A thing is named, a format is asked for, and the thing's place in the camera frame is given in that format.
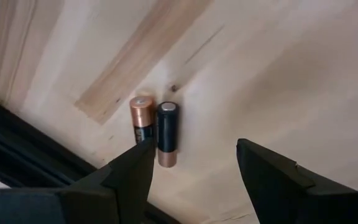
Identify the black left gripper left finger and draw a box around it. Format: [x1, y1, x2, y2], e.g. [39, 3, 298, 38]
[0, 136, 157, 224]

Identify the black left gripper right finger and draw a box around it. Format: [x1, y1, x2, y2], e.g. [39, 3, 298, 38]
[236, 138, 358, 224]

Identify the black and copper battery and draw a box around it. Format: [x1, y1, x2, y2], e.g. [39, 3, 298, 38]
[156, 101, 179, 169]
[129, 95, 156, 147]

